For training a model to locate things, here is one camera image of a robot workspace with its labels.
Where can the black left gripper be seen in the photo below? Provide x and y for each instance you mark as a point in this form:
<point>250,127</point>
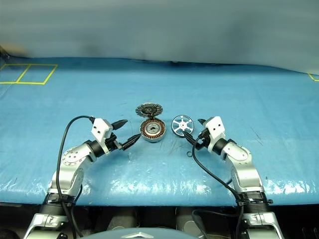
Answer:
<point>113,143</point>

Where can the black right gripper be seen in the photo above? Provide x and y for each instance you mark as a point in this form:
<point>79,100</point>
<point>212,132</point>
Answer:
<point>203,139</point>

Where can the silver spoked rotor bell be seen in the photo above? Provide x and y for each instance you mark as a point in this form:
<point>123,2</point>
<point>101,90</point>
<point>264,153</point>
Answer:
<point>182,125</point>

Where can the motor stator with copper windings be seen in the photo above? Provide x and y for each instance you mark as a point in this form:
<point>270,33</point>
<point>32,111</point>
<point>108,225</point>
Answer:
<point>152,130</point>

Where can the round motor cover circuit board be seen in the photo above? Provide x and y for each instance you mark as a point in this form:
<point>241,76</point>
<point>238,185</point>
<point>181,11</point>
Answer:
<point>149,109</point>

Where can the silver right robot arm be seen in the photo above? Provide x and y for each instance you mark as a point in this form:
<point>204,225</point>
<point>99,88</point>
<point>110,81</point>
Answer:
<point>243,169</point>

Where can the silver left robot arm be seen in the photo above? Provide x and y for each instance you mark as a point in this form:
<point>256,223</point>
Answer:
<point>71,159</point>

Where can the blue plastic table cover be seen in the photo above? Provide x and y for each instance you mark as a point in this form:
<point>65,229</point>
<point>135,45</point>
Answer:
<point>159,87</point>

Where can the dark rounded grey shape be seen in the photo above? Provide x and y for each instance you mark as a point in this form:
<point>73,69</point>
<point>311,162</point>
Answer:
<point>188,221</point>
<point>123,220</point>

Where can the grey robot torso top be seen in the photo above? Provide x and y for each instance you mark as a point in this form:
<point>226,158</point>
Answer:
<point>139,235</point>

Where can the yellow tape double square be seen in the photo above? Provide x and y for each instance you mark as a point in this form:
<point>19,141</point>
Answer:
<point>37,74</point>

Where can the yellow tape corner mark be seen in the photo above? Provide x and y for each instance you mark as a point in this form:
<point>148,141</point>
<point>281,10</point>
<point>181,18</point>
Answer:
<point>312,77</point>

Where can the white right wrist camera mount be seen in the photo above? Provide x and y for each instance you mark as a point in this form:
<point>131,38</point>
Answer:
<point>215,130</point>

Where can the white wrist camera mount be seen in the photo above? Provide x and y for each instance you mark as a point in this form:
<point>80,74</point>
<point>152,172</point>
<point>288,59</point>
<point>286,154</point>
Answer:
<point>101,129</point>
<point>215,130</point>

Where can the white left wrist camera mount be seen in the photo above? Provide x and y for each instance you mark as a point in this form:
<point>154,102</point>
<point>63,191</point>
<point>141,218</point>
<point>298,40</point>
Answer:
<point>101,129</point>

